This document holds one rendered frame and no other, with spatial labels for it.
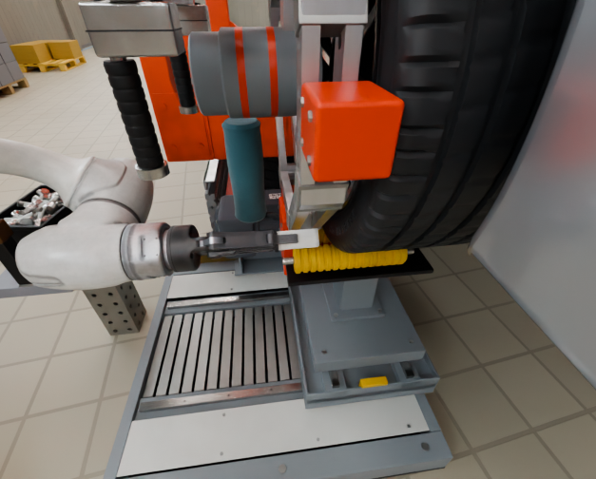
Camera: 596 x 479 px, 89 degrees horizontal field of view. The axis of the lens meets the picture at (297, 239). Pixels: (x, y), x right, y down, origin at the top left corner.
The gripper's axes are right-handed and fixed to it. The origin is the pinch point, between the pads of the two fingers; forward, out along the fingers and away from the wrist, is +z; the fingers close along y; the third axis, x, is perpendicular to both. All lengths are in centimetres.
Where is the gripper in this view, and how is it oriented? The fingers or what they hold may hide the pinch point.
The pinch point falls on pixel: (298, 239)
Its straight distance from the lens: 50.4
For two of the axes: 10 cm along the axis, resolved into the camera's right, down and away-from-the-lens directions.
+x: -0.9, -9.9, 1.3
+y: 0.9, -1.4, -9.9
